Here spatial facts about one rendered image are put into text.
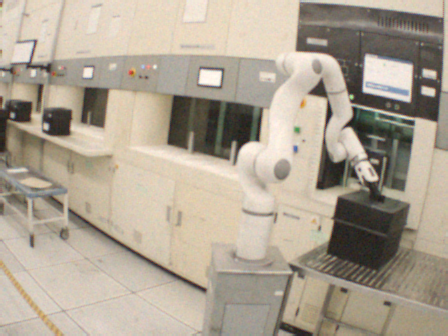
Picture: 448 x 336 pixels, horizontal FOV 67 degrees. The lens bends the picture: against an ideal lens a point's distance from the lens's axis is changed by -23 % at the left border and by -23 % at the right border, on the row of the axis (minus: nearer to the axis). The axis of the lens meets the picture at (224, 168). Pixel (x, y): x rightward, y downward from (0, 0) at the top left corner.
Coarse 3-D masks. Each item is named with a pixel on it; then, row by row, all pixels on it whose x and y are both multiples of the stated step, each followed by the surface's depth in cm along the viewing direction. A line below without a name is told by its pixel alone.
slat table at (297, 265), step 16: (304, 256) 163; (400, 256) 166; (416, 256) 166; (432, 256) 167; (304, 272) 151; (320, 272) 147; (336, 272) 147; (352, 272) 147; (368, 272) 147; (384, 272) 147; (400, 272) 147; (432, 272) 147; (288, 288) 156; (352, 288) 137; (368, 288) 133; (384, 288) 132; (400, 288) 132; (416, 288) 131; (400, 304) 124; (416, 304) 119; (432, 304) 117; (320, 320) 209; (336, 320) 204
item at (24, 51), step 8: (32, 40) 348; (16, 48) 359; (24, 48) 353; (32, 48) 347; (16, 56) 358; (24, 56) 352; (32, 56) 349; (16, 64) 358; (24, 64) 354; (48, 64) 390; (48, 72) 393
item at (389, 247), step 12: (336, 228) 163; (348, 228) 159; (336, 240) 163; (348, 240) 159; (360, 240) 155; (372, 240) 150; (384, 240) 147; (396, 240) 160; (336, 252) 163; (348, 252) 159; (360, 252) 154; (372, 252) 150; (384, 252) 150; (396, 252) 166; (360, 264) 154; (372, 264) 150; (384, 264) 156
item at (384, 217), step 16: (352, 192) 172; (368, 192) 176; (336, 208) 162; (352, 208) 157; (368, 208) 151; (384, 208) 150; (400, 208) 152; (352, 224) 157; (368, 224) 151; (384, 224) 146; (400, 224) 157
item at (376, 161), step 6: (378, 138) 247; (372, 144) 250; (366, 150) 265; (378, 150) 249; (372, 156) 243; (378, 156) 240; (384, 156) 237; (372, 162) 243; (378, 162) 240; (354, 168) 252; (378, 168) 240; (354, 174) 252; (378, 174) 241; (378, 180) 241
